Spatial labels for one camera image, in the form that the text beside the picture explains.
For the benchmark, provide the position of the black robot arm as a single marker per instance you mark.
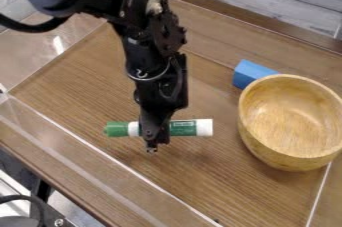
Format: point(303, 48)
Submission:
point(152, 37)

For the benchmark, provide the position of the black metal stand base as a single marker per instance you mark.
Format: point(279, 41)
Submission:
point(45, 217)

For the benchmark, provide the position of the brown wooden bowl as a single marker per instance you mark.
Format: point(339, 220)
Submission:
point(290, 122)

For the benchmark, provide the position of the blue foam block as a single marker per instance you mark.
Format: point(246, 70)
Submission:
point(247, 72)

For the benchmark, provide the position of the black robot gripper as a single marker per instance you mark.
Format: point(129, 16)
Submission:
point(160, 94)

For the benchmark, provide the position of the green Expo marker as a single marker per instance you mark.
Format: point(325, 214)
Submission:
point(194, 127)

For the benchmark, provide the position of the clear acrylic tray wall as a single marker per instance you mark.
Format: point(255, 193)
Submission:
point(199, 182)

